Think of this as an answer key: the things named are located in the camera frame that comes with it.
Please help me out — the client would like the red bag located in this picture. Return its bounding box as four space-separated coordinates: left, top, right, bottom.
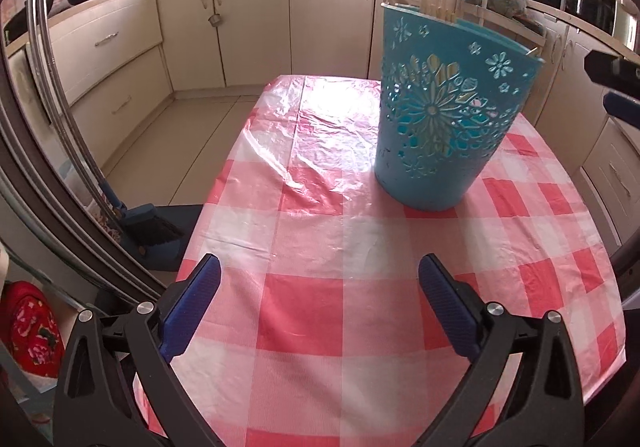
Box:
1 281 64 379

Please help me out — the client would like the black wok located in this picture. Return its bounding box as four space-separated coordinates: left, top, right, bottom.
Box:
2 0 54 45

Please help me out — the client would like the red white checkered tablecloth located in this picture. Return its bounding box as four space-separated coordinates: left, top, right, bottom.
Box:
171 75 626 446

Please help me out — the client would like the blue perforated plastic basket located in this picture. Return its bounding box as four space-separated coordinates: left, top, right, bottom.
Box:
374 5 544 212

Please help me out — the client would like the blue dustpan and brush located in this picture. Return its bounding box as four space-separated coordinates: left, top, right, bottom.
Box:
99 180 203 271

